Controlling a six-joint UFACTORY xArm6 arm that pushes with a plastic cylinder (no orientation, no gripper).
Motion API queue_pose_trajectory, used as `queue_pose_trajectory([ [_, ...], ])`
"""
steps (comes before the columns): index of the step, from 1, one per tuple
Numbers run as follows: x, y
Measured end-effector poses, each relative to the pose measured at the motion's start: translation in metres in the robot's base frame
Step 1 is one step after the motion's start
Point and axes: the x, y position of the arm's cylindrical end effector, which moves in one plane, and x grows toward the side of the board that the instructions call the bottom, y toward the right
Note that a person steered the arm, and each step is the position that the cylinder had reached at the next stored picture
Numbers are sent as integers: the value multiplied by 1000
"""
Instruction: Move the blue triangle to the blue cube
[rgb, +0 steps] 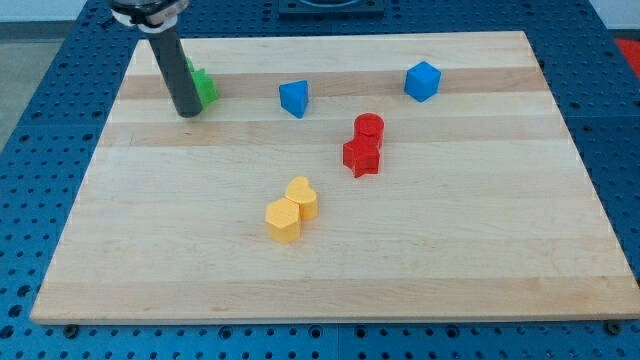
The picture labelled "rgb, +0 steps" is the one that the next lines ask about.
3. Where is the green block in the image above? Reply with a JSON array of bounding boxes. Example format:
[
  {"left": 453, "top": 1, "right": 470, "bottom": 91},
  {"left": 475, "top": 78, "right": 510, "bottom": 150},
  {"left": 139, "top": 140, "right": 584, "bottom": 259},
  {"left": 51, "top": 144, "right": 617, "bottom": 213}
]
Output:
[{"left": 187, "top": 58, "right": 219, "bottom": 110}]

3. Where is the red object at right edge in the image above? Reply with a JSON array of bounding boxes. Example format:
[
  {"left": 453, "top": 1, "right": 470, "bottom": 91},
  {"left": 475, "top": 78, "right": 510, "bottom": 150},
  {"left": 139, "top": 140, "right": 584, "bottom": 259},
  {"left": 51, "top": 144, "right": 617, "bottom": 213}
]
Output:
[{"left": 615, "top": 38, "right": 640, "bottom": 77}]

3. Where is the blue perforated metal table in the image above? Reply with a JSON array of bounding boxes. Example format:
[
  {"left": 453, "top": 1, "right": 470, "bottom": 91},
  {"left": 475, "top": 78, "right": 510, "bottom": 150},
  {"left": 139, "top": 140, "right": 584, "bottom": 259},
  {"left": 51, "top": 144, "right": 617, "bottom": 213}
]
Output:
[{"left": 1, "top": 0, "right": 639, "bottom": 359}]

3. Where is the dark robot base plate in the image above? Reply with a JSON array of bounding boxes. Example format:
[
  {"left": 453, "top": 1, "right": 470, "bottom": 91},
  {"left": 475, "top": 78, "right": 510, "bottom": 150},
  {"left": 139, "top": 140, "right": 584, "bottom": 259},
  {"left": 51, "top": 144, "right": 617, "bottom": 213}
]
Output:
[{"left": 276, "top": 0, "right": 386, "bottom": 18}]

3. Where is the yellow hexagon block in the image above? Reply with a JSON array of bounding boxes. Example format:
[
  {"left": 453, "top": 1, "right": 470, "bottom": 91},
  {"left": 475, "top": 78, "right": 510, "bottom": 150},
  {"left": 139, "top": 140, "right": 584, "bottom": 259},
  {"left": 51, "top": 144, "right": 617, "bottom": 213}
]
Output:
[{"left": 265, "top": 197, "right": 301, "bottom": 244}]

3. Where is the red cylinder block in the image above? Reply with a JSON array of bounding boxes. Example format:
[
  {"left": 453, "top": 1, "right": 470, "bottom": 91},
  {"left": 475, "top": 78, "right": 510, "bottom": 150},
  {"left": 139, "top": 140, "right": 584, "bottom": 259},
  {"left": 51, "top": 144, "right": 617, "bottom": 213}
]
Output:
[{"left": 354, "top": 113, "right": 385, "bottom": 149}]

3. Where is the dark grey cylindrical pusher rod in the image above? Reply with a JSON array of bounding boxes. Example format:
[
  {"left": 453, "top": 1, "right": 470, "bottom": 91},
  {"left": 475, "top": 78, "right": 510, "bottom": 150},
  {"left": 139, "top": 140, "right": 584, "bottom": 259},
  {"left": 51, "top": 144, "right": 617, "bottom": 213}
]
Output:
[{"left": 147, "top": 26, "right": 203, "bottom": 118}]

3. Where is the blue cube block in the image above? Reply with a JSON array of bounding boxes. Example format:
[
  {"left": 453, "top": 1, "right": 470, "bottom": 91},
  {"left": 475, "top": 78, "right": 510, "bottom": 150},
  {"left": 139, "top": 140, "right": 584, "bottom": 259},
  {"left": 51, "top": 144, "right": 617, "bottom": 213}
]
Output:
[{"left": 404, "top": 61, "right": 442, "bottom": 102}]

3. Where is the blue triangular prism block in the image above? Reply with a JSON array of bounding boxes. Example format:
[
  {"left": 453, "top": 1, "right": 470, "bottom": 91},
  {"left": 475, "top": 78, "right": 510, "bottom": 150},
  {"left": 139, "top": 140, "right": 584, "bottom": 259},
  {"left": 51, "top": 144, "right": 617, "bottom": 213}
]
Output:
[{"left": 279, "top": 80, "right": 309, "bottom": 119}]

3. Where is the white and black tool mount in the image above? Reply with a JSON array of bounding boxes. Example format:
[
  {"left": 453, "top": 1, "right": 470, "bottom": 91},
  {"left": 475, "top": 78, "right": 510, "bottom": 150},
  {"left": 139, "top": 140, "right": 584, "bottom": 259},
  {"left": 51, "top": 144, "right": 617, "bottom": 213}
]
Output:
[{"left": 108, "top": 0, "right": 190, "bottom": 33}]

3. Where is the yellow heart block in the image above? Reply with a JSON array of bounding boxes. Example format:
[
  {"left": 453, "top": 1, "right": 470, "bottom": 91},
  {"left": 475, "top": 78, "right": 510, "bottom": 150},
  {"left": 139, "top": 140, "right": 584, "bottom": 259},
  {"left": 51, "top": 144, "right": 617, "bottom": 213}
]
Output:
[{"left": 285, "top": 176, "right": 319, "bottom": 220}]

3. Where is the red star block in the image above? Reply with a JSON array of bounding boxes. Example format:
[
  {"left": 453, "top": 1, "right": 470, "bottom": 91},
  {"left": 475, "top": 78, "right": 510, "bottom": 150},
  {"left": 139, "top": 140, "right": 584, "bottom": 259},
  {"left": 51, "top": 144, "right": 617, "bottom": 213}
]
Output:
[{"left": 342, "top": 135, "right": 381, "bottom": 178}]

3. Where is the light wooden board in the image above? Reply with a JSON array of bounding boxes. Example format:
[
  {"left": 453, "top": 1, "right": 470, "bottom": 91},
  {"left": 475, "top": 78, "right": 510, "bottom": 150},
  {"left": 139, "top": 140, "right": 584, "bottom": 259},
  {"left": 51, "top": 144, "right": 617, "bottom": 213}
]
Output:
[{"left": 31, "top": 31, "right": 639, "bottom": 325}]

